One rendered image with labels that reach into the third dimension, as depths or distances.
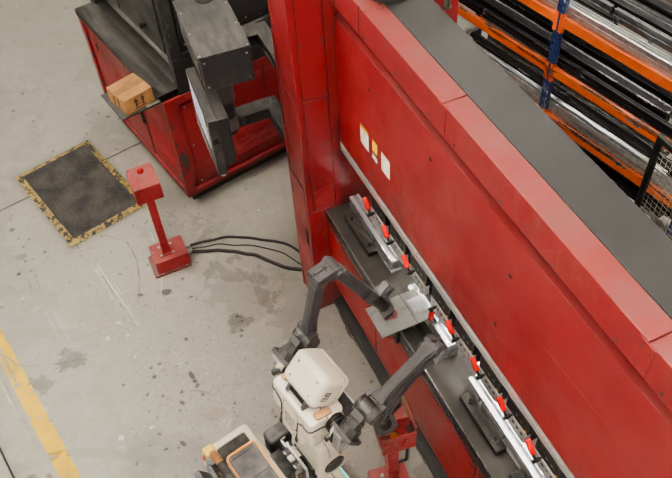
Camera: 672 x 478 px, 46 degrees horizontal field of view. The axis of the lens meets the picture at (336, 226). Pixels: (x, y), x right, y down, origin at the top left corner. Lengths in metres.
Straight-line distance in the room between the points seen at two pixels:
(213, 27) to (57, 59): 3.67
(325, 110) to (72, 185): 2.70
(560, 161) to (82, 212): 3.97
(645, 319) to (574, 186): 0.50
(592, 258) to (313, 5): 1.73
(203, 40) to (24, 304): 2.45
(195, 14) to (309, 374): 1.78
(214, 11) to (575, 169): 2.01
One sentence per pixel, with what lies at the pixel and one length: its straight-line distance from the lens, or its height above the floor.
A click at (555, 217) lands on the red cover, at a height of 2.30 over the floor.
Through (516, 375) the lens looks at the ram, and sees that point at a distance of 3.08.
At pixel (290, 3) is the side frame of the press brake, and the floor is 2.19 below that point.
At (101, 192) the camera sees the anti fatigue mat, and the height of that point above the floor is 0.01.
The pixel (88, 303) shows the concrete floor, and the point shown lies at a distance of 5.33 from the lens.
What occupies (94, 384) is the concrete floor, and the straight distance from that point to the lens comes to 4.97.
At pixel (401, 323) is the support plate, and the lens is 3.70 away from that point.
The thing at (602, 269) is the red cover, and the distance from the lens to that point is 2.32.
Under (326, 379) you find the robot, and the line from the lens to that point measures 3.10.
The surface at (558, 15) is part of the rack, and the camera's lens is 4.84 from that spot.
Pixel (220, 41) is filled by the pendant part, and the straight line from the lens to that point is 3.70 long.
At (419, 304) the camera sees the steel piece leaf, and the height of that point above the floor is 1.00.
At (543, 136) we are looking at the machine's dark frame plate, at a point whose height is 2.30.
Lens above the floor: 4.06
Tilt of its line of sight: 49 degrees down
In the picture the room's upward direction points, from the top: 4 degrees counter-clockwise
